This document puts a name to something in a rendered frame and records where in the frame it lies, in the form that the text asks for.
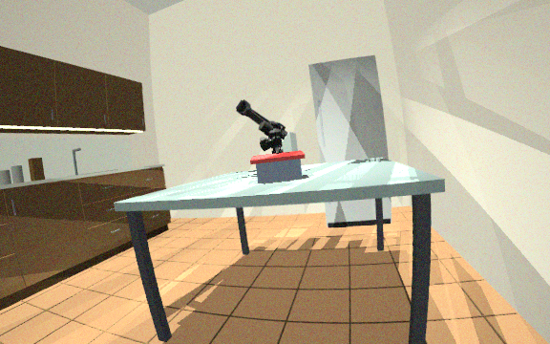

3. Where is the red rectangular lid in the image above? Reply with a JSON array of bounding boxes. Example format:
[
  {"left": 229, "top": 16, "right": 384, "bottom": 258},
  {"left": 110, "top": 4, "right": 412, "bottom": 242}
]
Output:
[{"left": 250, "top": 150, "right": 306, "bottom": 164}]

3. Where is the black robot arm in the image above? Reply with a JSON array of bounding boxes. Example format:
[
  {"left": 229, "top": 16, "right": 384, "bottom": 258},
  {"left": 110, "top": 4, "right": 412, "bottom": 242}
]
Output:
[{"left": 236, "top": 100, "right": 288, "bottom": 151}]

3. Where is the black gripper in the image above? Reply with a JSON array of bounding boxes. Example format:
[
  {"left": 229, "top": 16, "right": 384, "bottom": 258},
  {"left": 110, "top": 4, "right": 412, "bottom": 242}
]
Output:
[{"left": 269, "top": 129, "right": 284, "bottom": 154}]

